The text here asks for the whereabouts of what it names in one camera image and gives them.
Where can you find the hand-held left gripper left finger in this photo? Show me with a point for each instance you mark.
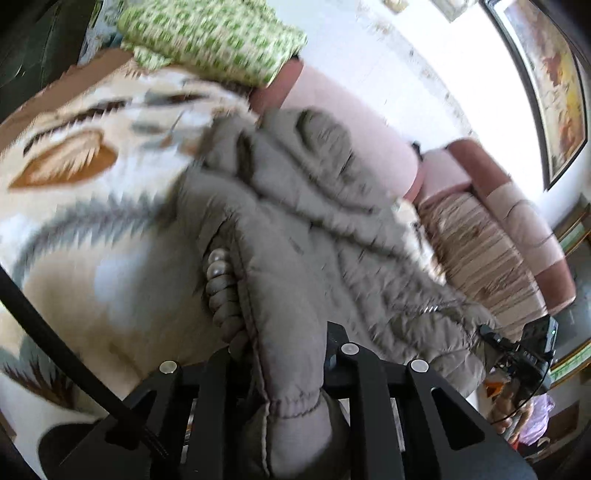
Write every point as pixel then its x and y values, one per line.
pixel 222 385

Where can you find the purple plastic bag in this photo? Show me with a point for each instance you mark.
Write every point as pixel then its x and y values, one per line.
pixel 538 415

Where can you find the grey puffer jacket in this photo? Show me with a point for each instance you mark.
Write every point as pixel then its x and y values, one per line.
pixel 295 221

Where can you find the framed wall picture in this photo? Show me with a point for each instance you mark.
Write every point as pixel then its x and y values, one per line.
pixel 549 87

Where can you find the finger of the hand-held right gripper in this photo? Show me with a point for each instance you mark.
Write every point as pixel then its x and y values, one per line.
pixel 493 339

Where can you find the beige leaf printed blanket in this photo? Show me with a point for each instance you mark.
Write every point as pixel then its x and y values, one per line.
pixel 92 221

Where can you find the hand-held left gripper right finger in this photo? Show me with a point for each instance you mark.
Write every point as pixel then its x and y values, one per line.
pixel 356 371

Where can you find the green patterned cloth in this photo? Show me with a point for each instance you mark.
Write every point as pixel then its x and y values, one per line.
pixel 207 39

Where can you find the person's right hand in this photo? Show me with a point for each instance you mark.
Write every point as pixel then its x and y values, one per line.
pixel 508 408

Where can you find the dark green cushion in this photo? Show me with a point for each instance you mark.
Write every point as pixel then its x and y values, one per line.
pixel 32 41

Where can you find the striped beige sofa cover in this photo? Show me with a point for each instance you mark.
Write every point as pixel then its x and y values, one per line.
pixel 485 258

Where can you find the pink sofa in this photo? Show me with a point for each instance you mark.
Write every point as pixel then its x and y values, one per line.
pixel 364 134

